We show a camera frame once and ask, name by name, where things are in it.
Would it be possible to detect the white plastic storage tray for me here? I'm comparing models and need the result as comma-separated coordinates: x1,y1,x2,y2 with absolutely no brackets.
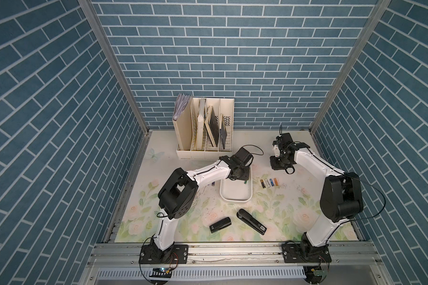
219,170,253,204

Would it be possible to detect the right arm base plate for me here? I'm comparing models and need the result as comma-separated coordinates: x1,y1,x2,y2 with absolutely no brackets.
281,242,332,263

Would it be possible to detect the dark small notebook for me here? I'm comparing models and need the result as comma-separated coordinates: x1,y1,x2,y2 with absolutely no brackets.
219,114,227,150

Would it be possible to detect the small black stapler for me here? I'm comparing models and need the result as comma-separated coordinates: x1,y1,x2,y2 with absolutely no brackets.
209,217,231,233

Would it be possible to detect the aluminium front rail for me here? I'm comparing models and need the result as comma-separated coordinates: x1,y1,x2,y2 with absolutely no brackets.
86,241,382,268

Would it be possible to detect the black framed tablet board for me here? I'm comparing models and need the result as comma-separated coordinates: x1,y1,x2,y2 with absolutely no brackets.
204,106,219,147

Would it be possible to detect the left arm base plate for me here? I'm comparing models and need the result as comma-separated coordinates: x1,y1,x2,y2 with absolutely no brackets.
139,243,189,264

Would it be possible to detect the white ribbed cable duct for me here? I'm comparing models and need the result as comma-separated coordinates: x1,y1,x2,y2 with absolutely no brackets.
97,266,306,281

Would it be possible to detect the purple paper stack folder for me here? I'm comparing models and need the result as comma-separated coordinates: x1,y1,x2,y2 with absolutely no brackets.
172,93,191,121

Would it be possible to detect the beige file organizer rack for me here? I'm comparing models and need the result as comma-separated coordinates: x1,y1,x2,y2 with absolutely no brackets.
172,96,234,160

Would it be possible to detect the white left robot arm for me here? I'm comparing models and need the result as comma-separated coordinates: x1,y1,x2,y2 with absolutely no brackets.
152,147,253,253

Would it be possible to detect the large black stapler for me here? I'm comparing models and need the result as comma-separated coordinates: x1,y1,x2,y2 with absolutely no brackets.
237,209,267,235

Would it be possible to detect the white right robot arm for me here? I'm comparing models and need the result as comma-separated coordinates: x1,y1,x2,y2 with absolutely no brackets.
270,133,364,250

